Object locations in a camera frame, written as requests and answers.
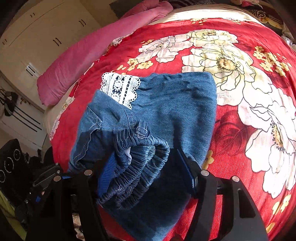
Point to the cream wardrobe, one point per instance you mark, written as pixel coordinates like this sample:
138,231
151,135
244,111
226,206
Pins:
46,32

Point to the blue denim pants lace trim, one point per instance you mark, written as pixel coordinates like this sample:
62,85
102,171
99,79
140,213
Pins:
157,129

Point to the dark clothes hanging on door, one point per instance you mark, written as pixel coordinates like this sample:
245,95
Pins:
9,102

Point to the pile of folded clothes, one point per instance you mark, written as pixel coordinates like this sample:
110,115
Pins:
261,12

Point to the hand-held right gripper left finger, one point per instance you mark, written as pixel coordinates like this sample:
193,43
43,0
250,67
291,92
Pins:
87,185

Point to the pink quilt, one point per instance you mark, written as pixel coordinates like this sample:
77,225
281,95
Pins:
92,58

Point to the red floral blanket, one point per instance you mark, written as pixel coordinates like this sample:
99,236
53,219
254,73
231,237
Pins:
242,92

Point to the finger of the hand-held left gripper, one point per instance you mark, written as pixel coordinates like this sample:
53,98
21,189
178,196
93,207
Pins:
37,197
47,172

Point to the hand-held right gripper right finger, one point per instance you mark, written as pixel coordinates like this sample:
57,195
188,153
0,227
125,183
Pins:
208,185

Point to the striped dark pillow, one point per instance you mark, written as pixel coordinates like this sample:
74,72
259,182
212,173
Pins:
182,2

